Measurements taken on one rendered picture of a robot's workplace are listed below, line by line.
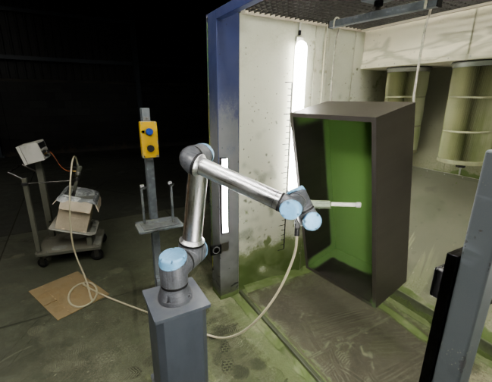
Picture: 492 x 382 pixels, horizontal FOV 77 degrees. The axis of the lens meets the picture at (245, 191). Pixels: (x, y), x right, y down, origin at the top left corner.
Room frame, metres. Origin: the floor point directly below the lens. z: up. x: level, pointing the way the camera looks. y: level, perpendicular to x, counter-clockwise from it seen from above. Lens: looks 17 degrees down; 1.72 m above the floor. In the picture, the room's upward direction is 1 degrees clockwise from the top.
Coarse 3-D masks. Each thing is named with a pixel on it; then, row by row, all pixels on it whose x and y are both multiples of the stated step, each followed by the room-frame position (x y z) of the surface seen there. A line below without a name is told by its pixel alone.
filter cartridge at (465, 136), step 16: (464, 64) 2.31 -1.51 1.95; (480, 64) 2.24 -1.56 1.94; (464, 80) 2.30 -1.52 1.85; (480, 80) 2.25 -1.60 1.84; (464, 96) 2.28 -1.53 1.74; (480, 96) 2.23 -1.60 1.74; (448, 112) 2.38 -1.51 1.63; (464, 112) 2.27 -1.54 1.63; (480, 112) 2.22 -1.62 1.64; (448, 128) 2.36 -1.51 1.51; (464, 128) 2.27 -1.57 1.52; (480, 128) 2.22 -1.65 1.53; (448, 144) 2.33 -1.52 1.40; (464, 144) 2.26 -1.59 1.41; (480, 144) 2.22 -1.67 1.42; (448, 160) 2.30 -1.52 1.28; (464, 160) 2.26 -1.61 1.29; (480, 160) 2.21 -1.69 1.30
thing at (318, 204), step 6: (318, 204) 1.69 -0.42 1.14; (324, 204) 1.69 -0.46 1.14; (330, 204) 1.69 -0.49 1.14; (336, 204) 1.70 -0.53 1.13; (342, 204) 1.70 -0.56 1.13; (348, 204) 1.70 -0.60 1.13; (354, 204) 1.70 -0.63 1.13; (360, 204) 1.70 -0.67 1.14; (294, 222) 1.68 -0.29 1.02; (294, 234) 1.66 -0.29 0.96
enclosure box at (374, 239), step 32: (320, 128) 2.17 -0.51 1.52; (352, 128) 2.06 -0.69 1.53; (384, 128) 1.56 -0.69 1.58; (320, 160) 2.18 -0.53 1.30; (352, 160) 2.09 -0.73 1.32; (384, 160) 1.58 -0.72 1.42; (320, 192) 2.19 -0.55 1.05; (352, 192) 2.12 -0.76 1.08; (384, 192) 1.60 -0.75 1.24; (352, 224) 2.16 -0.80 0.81; (384, 224) 1.63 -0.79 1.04; (320, 256) 2.22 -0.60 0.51; (352, 256) 2.19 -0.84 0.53; (384, 256) 1.66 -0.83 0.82; (352, 288) 1.85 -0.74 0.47; (384, 288) 1.69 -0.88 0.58
